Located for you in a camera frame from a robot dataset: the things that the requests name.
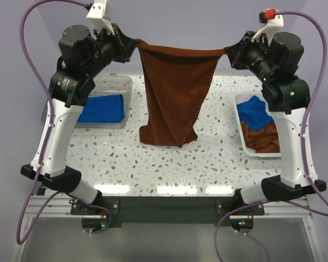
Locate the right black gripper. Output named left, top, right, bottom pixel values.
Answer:
left=227, top=31, right=277, bottom=84

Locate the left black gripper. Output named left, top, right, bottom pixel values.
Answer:
left=83, top=21, right=138, bottom=78

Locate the brown towel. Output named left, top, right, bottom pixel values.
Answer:
left=241, top=121, right=280, bottom=153
left=138, top=40, right=225, bottom=147

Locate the blue towel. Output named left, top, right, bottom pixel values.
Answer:
left=77, top=94, right=125, bottom=123
left=237, top=96, right=274, bottom=131

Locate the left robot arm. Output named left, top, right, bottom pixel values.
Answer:
left=21, top=23, right=138, bottom=215

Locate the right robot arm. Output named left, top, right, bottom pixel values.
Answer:
left=225, top=31, right=327, bottom=214

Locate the clear plastic storage bin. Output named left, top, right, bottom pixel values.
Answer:
left=41, top=75, right=133, bottom=129

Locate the white plastic laundry basket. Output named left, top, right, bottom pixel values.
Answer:
left=232, top=92, right=281, bottom=158

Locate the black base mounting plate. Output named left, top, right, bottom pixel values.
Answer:
left=69, top=196, right=265, bottom=229

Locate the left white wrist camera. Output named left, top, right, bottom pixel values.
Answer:
left=86, top=0, right=115, bottom=35

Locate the aluminium rail frame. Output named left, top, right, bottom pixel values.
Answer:
left=19, top=193, right=323, bottom=261

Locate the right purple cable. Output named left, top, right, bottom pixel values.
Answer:
left=213, top=10, right=328, bottom=262

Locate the purple cable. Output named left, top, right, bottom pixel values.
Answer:
left=213, top=10, right=328, bottom=262
left=15, top=0, right=112, bottom=245

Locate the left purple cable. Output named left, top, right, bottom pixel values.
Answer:
left=15, top=0, right=112, bottom=245

